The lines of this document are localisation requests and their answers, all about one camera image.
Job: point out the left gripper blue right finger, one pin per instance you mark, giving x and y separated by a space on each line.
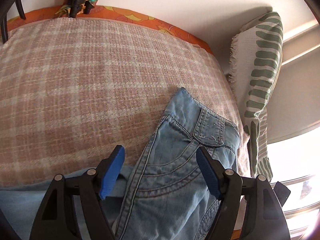
212 172

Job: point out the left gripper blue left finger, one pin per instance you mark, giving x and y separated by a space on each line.
108 171

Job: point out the light blue denim pants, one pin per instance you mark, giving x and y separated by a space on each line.
164 196

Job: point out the pink plaid bed blanket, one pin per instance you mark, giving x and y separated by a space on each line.
72 89

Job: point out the green white patterned cushion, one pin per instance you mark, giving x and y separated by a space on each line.
256 57

